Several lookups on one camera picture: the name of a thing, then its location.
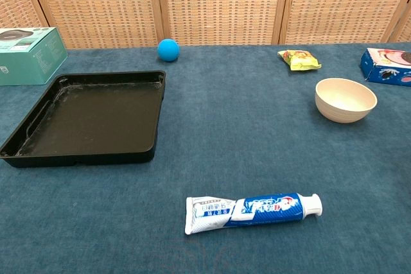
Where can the beige bowl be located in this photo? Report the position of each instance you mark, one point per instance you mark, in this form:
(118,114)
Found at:
(345,110)

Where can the black plastic tray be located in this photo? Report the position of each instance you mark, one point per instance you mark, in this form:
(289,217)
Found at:
(93,116)

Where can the blue table cloth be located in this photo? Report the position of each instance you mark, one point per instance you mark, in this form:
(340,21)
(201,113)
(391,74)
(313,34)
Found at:
(231,133)

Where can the blue ball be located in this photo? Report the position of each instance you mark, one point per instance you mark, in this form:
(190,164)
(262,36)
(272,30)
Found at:
(168,50)

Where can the blue white toothpaste tube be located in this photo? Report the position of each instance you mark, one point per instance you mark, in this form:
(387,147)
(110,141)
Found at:
(257,211)

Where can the green yellow snack packet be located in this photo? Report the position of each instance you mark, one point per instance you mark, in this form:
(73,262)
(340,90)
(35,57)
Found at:
(300,59)

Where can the woven wooden folding screen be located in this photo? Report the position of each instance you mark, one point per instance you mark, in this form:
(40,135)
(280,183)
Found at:
(218,4)

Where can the teal product box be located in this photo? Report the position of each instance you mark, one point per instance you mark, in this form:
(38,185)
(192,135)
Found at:
(29,62)

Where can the blue cookie box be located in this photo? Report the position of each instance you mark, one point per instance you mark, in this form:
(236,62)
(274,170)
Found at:
(385,72)

